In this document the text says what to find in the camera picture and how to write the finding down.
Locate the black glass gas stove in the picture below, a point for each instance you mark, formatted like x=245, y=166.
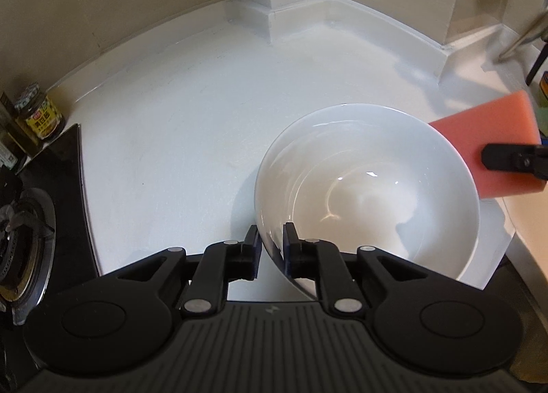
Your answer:
x=68, y=204

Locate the gas stove burner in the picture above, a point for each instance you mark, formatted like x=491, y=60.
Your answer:
x=25, y=243

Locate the orange rimmed container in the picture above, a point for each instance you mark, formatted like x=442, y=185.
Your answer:
x=543, y=89

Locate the white ceramic bowl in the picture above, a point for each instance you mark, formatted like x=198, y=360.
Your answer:
x=364, y=187

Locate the black rack leg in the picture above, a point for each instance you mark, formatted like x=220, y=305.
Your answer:
x=537, y=61

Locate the dark bottle with black cap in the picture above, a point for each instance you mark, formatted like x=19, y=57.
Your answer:
x=10, y=144

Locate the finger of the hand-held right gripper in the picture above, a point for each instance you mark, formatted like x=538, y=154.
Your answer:
x=505, y=157

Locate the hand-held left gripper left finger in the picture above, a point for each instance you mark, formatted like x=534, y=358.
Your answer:
x=256, y=256

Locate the jar with yellow label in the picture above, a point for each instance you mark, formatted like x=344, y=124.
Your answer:
x=40, y=119

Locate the pink sponge with green scourer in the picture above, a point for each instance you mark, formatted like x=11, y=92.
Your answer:
x=471, y=140

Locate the glass pot lid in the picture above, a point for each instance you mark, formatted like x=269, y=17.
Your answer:
x=524, y=35

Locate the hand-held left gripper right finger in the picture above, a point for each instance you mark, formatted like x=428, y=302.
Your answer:
x=287, y=254

